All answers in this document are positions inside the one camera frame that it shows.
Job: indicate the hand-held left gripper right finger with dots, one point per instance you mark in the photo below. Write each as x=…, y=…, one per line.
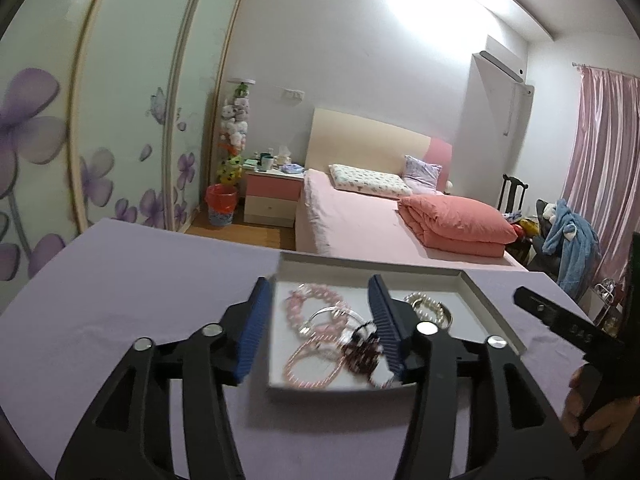
x=385, y=320

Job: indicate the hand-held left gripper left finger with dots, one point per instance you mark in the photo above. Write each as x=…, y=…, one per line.
x=252, y=330

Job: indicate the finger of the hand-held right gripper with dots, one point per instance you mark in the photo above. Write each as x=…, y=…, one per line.
x=570, y=330

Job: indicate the silver hoop bangle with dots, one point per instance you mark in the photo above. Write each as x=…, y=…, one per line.
x=325, y=310

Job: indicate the white shallow jewelry box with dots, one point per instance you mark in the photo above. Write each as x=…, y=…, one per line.
x=325, y=275

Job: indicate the person's right hand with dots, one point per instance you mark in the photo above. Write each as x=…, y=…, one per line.
x=610, y=425

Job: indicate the silver open bangle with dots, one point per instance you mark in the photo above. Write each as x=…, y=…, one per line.
x=448, y=317

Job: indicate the blue garment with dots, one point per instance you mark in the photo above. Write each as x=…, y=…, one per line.
x=570, y=240

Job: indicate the bed with pink sheet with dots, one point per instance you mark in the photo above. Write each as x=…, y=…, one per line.
x=350, y=220

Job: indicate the colourful toy pile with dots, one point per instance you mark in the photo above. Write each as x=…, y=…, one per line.
x=525, y=227

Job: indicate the purple tablecloth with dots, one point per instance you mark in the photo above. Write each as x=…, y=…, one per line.
x=150, y=285

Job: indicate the folded pink quilt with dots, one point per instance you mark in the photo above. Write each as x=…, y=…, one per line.
x=460, y=220

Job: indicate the trash bin with red bag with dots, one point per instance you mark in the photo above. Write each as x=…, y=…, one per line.
x=221, y=205

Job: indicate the pink beige nightstand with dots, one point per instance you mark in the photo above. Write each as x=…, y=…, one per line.
x=270, y=195

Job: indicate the white patterned pillow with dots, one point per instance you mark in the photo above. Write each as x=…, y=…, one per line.
x=370, y=180

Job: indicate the dark wooden chair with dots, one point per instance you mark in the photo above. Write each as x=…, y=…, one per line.
x=510, y=192

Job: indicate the small lilac pillow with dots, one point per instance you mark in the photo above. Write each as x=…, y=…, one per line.
x=422, y=172

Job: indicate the blue cloth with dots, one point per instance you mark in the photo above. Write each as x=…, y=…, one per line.
x=292, y=167

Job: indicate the white mug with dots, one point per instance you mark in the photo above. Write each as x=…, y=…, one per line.
x=266, y=161

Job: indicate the pink curtain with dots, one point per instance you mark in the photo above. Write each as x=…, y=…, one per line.
x=600, y=160

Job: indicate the beige pink headboard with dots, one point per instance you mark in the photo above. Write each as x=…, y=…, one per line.
x=360, y=145

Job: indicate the plush toy tower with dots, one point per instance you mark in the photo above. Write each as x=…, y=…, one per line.
x=235, y=120

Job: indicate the floral sliding door wardrobe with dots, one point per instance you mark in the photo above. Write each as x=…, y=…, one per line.
x=125, y=85

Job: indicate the white air conditioner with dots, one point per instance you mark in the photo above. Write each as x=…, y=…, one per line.
x=500, y=60

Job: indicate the white pipe duct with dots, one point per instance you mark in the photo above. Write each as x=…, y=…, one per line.
x=510, y=110

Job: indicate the wall socket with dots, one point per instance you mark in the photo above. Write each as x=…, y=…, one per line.
x=292, y=94

